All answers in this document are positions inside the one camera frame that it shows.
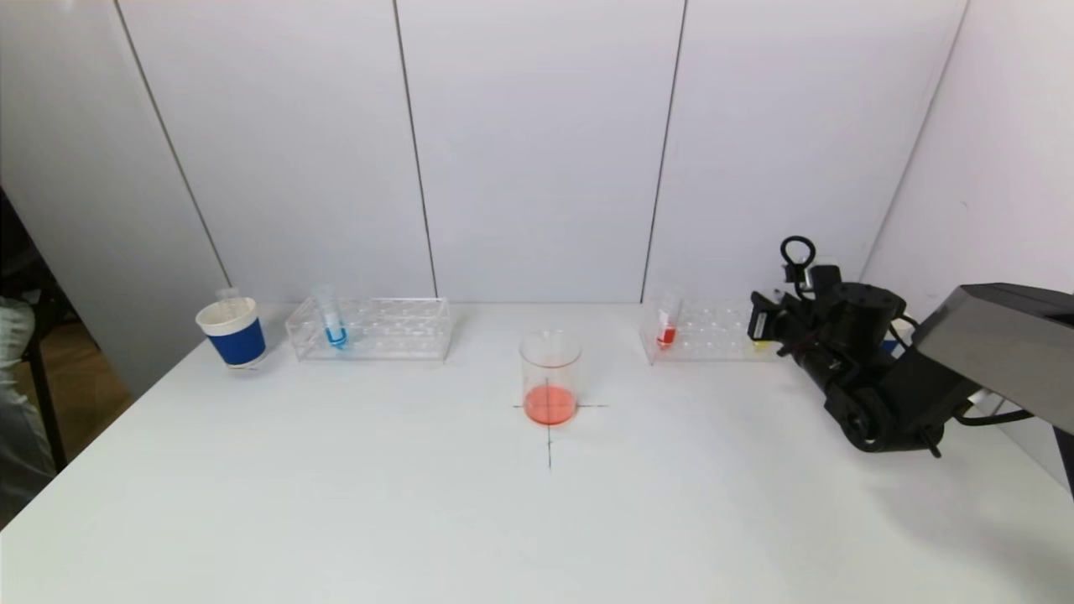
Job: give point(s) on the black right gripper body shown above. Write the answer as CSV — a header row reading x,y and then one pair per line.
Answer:
x,y
764,319

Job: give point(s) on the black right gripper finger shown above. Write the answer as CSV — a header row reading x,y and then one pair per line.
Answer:
x,y
760,317

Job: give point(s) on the yellow pigment test tube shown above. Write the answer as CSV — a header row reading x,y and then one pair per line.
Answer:
x,y
760,345

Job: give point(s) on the orange pigment test tube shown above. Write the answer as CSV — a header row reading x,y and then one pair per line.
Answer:
x,y
226,299

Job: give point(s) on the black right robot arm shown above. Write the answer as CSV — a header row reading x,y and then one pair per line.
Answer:
x,y
1007,335

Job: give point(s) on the clear acrylic test tube rack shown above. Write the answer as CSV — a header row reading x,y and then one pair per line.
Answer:
x,y
713,337
377,337

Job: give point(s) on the red pigment test tube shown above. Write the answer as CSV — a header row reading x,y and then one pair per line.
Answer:
x,y
666,337

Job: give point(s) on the clear glass beaker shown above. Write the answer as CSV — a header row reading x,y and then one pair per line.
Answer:
x,y
550,404

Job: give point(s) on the blue pigment test tube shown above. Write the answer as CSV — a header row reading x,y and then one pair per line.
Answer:
x,y
336,337

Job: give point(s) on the white paper cup blue sleeve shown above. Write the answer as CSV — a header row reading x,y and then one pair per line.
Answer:
x,y
239,344
889,346

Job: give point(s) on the person in grey clothes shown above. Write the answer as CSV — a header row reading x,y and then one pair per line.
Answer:
x,y
13,419

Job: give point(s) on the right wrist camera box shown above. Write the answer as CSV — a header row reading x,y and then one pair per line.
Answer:
x,y
825,279

